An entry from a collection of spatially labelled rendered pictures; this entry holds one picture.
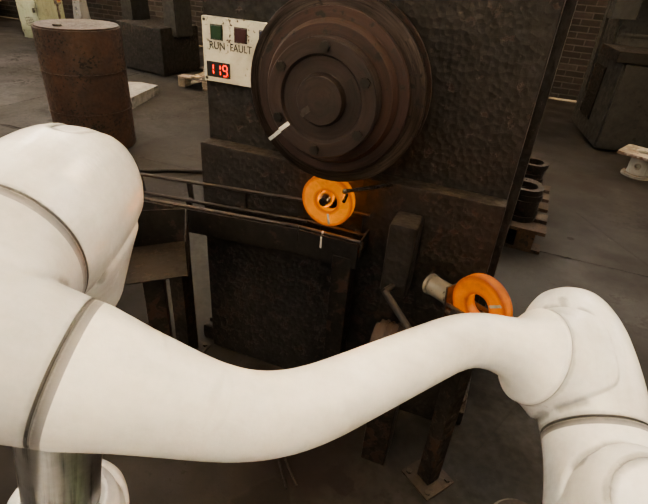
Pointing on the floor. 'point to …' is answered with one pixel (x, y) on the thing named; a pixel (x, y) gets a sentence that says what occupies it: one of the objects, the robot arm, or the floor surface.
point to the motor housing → (382, 427)
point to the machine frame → (523, 143)
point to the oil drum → (86, 75)
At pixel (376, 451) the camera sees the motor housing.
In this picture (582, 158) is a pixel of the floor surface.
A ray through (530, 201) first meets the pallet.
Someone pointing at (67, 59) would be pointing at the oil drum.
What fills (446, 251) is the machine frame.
